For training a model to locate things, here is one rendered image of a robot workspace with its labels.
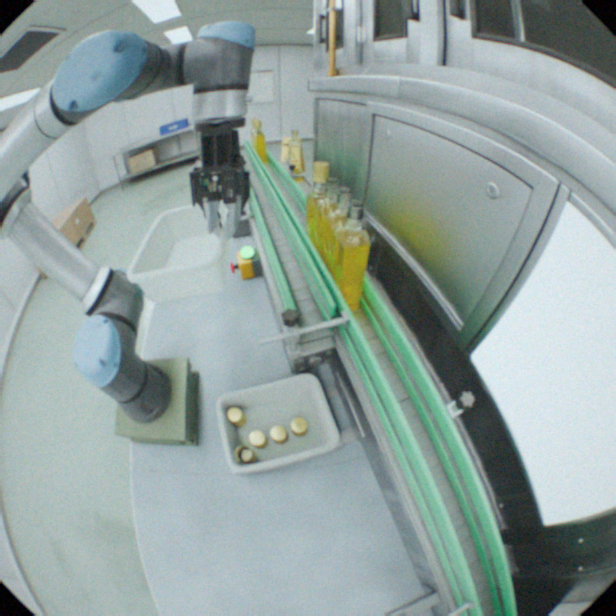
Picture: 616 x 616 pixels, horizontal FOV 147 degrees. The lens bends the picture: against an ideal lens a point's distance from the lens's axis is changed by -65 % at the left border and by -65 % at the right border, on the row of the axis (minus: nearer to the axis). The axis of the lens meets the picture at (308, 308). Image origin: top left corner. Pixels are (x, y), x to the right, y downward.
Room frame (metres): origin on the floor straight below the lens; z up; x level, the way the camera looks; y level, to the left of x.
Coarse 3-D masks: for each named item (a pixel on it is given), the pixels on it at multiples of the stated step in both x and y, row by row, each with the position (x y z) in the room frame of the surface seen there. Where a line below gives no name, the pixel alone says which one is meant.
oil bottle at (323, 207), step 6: (318, 204) 0.51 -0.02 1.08; (324, 204) 0.50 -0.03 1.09; (330, 204) 0.49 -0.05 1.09; (318, 210) 0.51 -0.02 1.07; (324, 210) 0.49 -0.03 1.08; (330, 210) 0.48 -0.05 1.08; (318, 216) 0.50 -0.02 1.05; (324, 216) 0.48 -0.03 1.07; (318, 222) 0.50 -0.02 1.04; (324, 222) 0.48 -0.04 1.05; (318, 228) 0.50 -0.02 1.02; (324, 228) 0.48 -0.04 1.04; (318, 234) 0.50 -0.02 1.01; (324, 234) 0.48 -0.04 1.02; (318, 240) 0.50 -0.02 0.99; (318, 246) 0.50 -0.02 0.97; (318, 252) 0.50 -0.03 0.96
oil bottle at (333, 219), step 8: (328, 216) 0.46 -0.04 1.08; (336, 216) 0.44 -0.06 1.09; (344, 216) 0.44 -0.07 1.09; (328, 224) 0.45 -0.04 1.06; (336, 224) 0.43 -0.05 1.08; (328, 232) 0.45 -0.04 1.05; (328, 240) 0.45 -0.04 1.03; (328, 248) 0.45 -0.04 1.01; (328, 256) 0.44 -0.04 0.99; (328, 264) 0.44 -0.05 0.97
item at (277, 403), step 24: (264, 384) 0.21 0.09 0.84; (288, 384) 0.22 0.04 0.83; (312, 384) 0.22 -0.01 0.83; (216, 408) 0.15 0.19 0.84; (240, 408) 0.18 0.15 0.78; (264, 408) 0.18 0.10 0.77; (288, 408) 0.18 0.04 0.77; (312, 408) 0.18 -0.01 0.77; (240, 432) 0.12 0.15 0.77; (264, 432) 0.12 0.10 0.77; (288, 432) 0.13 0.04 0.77; (312, 432) 0.13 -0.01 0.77; (336, 432) 0.11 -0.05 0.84; (240, 456) 0.06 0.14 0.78; (264, 456) 0.07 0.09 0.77; (288, 456) 0.06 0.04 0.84
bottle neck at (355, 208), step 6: (348, 204) 0.40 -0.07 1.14; (354, 204) 0.41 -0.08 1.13; (360, 204) 0.40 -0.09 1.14; (348, 210) 0.39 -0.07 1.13; (354, 210) 0.39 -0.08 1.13; (360, 210) 0.39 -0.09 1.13; (348, 216) 0.39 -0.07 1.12; (354, 216) 0.39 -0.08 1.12; (360, 216) 0.39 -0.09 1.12; (348, 222) 0.39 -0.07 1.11; (354, 222) 0.39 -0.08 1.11; (360, 222) 0.39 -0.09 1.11; (354, 228) 0.39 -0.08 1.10; (360, 228) 0.39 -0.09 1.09
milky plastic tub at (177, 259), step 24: (168, 216) 0.45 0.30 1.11; (192, 216) 0.45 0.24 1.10; (144, 240) 0.34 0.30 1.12; (168, 240) 0.42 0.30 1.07; (192, 240) 0.43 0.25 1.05; (216, 240) 0.42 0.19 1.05; (144, 264) 0.30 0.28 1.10; (168, 264) 0.36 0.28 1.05; (192, 264) 0.26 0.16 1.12; (216, 264) 0.28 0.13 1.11; (144, 288) 0.25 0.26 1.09; (168, 288) 0.26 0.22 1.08; (192, 288) 0.27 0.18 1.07; (216, 288) 0.27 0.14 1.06
